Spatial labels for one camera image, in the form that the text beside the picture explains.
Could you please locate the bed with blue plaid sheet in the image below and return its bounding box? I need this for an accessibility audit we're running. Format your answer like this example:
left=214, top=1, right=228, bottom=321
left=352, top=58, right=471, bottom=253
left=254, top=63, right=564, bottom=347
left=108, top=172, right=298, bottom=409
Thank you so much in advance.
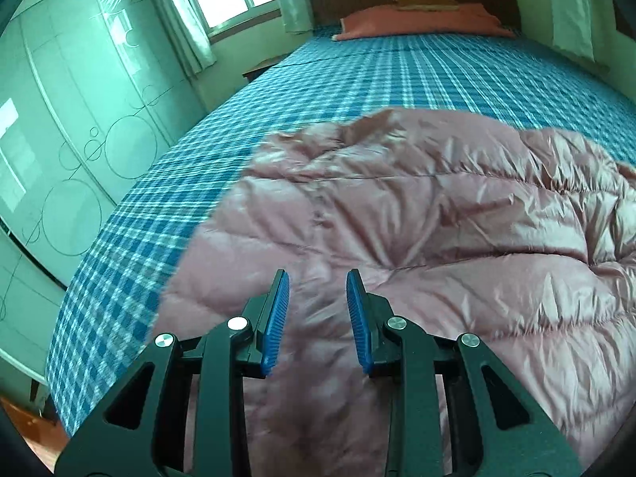
left=46, top=24, right=636, bottom=438

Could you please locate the pink puffer jacket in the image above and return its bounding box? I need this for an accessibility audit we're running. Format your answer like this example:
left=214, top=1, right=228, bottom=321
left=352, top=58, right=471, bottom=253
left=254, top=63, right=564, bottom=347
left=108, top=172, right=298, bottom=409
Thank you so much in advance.
left=154, top=108, right=636, bottom=477

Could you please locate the orange pillow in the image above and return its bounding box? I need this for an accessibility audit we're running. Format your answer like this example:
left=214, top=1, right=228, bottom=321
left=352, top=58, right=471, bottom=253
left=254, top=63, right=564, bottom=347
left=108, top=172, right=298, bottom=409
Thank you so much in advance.
left=332, top=2, right=518, bottom=41

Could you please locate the dark wooden headboard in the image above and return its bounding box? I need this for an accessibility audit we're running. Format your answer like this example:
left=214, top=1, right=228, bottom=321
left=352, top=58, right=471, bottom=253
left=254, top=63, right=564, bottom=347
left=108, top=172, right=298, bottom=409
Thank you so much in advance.
left=309, top=0, right=522, bottom=35

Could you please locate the small brown patterned cushion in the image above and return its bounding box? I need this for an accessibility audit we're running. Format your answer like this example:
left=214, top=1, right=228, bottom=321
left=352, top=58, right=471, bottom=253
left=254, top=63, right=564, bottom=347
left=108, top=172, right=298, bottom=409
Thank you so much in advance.
left=395, top=0, right=460, bottom=12

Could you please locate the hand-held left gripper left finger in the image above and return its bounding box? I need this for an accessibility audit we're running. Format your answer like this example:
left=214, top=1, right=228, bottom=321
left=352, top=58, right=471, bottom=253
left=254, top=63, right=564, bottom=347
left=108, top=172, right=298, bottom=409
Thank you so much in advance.
left=54, top=268, right=291, bottom=477

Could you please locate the dark wooden nightstand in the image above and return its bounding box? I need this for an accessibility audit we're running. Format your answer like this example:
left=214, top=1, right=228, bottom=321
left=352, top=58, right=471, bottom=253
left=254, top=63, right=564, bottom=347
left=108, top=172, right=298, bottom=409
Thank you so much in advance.
left=242, top=54, right=289, bottom=83

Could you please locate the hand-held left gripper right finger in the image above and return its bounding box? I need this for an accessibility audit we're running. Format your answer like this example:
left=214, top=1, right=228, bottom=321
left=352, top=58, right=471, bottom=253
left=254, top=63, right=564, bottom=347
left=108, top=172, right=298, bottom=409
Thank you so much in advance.
left=345, top=268, right=584, bottom=477

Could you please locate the white wardrobe with circle pattern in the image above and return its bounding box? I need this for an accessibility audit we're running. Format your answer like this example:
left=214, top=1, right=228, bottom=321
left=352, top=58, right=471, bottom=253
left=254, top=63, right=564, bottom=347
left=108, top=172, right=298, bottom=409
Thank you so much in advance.
left=0, top=0, right=209, bottom=403

